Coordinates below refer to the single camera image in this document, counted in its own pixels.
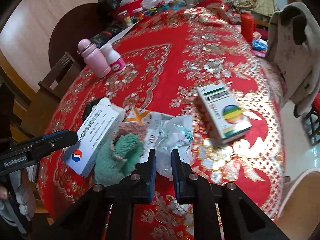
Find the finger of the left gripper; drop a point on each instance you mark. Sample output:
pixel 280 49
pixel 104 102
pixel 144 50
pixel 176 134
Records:
pixel 57 141

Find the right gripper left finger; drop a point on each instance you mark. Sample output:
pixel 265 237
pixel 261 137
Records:
pixel 106 212

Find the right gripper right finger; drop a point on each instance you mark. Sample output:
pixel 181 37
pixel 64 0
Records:
pixel 220 212

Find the white blue tablet box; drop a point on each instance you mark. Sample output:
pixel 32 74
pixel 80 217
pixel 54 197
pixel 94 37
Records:
pixel 93 134

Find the dark green snack packet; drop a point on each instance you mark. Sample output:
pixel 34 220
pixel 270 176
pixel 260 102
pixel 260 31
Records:
pixel 89 107

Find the white rainbow medicine box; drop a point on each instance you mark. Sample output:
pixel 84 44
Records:
pixel 223 112

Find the white wrapper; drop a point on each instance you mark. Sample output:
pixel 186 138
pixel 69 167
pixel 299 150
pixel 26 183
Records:
pixel 166 133

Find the orange white paper package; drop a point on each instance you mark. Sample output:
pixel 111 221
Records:
pixel 140 119

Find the beige trash bin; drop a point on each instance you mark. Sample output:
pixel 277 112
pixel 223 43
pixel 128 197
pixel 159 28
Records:
pixel 299 212

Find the person's hand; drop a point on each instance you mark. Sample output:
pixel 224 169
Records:
pixel 3 193

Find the dark wooden chair at table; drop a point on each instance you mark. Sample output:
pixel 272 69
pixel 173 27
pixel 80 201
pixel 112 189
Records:
pixel 51 91

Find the green pink cloth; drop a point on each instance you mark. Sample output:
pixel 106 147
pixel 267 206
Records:
pixel 119 156

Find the pink water bottle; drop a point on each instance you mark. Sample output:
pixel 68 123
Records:
pixel 93 58

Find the white pink-label bottle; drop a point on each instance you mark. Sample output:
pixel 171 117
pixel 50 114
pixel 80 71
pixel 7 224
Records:
pixel 113 58

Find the small wooden stool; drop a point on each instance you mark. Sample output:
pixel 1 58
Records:
pixel 311 123

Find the red embroidered tablecloth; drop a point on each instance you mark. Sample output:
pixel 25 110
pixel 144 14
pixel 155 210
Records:
pixel 168 56

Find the blue plastic bag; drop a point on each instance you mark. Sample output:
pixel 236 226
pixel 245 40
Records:
pixel 259 45

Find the white jacket on chair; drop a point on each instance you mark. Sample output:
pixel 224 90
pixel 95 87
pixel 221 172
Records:
pixel 293 46

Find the white red plastic bag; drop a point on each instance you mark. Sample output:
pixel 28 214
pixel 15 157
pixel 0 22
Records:
pixel 149 4

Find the red thermos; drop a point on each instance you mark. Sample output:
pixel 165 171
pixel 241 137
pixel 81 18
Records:
pixel 248 26

